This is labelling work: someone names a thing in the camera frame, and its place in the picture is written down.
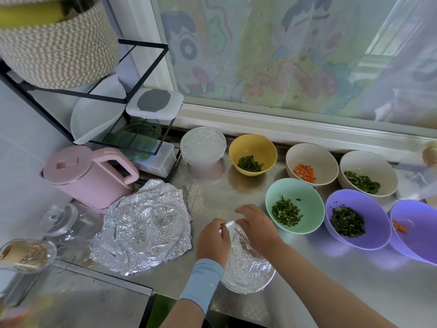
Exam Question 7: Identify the person's left hand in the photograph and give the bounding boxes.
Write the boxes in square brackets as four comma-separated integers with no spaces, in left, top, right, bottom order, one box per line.
[196,218,232,269]

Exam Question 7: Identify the person's right hand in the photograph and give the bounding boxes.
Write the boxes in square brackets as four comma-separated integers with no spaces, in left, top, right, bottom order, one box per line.
[234,204,285,260]

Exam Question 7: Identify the foil-covered bowl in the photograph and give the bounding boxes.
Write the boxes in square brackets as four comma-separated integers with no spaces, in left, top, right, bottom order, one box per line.
[179,126,228,165]
[220,220,277,295]

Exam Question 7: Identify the mint green bowl chopped greens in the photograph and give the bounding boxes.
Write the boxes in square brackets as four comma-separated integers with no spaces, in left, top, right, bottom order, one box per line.
[265,177,326,236]

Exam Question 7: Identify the pink bowl with greens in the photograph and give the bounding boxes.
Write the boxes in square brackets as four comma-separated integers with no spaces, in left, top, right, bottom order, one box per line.
[186,160,224,181]

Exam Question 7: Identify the stack of aluminium foil sheets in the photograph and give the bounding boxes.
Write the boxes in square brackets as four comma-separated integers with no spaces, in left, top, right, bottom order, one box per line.
[89,178,193,277]

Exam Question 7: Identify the yellow bowl with greens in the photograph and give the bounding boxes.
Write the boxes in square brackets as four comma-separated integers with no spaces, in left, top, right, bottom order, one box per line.
[229,133,279,178]

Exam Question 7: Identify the white bowl carrot pieces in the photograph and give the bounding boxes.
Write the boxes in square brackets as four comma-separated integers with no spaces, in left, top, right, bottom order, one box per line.
[285,143,340,187]

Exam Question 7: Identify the purple bowl chopped greens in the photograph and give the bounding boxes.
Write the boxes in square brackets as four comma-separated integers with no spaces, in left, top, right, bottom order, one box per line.
[324,188,393,252]

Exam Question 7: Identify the beige bowl with greens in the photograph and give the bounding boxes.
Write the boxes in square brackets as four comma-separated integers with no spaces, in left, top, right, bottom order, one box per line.
[338,150,399,199]

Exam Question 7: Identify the purple bowl carrot pieces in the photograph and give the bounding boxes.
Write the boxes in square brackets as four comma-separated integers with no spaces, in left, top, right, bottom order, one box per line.
[388,199,437,266]

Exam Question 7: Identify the person's right forearm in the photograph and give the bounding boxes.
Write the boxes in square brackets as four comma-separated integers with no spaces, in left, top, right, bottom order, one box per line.
[268,244,397,328]

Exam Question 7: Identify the stainless steel countertop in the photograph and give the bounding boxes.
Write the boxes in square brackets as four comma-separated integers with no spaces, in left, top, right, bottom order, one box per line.
[0,140,437,328]

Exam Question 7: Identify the light blue wristband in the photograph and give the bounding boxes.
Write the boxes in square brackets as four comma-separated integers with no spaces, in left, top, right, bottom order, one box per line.
[178,258,225,316]

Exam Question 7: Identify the green floor mat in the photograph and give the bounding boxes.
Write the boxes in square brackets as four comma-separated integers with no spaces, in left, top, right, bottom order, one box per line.
[145,293,177,328]

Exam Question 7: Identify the clear plastic box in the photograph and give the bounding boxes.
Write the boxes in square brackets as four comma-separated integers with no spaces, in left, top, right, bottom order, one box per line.
[135,141,178,179]

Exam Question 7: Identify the pink electric kettle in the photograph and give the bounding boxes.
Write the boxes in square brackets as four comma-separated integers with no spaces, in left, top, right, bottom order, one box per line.
[41,145,141,213]

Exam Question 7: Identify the clear glass jar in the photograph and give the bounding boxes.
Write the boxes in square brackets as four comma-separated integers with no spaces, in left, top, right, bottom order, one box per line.
[40,202,80,237]

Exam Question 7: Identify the white plate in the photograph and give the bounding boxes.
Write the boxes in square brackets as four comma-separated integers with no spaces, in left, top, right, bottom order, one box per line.
[70,73,128,146]

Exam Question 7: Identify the window with cartoon film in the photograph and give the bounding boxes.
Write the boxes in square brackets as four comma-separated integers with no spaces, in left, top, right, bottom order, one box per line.
[109,0,437,158]

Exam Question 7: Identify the black metal rack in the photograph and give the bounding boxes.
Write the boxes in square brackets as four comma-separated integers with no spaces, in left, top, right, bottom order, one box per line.
[0,39,185,163]

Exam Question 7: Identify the yellow item in basket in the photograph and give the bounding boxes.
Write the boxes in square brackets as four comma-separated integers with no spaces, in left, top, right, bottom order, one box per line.
[0,2,70,30]

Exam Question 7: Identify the woven rope basket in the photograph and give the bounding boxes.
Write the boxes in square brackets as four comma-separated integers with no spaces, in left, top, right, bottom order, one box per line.
[0,0,121,90]

